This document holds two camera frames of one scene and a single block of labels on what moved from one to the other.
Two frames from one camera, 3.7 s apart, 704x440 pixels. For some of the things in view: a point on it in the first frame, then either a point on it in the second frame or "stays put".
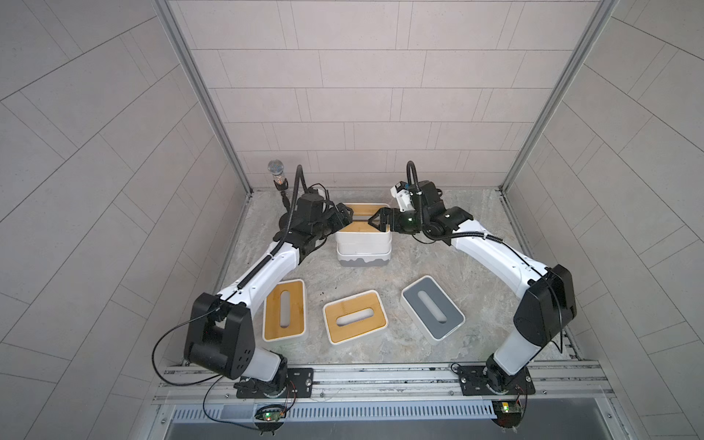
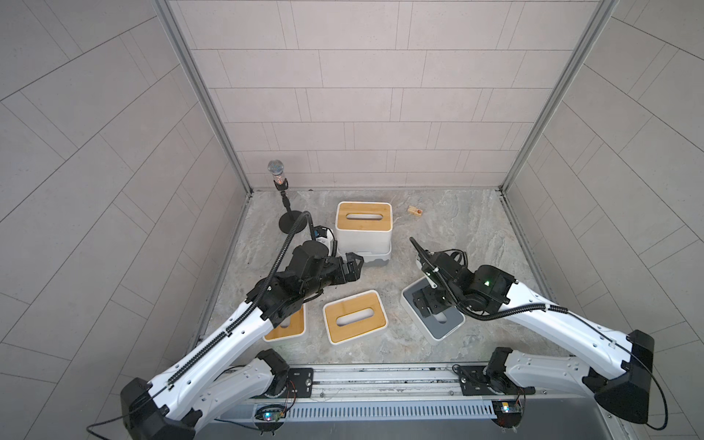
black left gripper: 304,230 -> 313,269
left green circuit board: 270,418 stays put
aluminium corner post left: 175,27 stays put
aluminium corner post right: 588,37 stays put
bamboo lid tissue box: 354,317 stays put
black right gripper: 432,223 -> 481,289
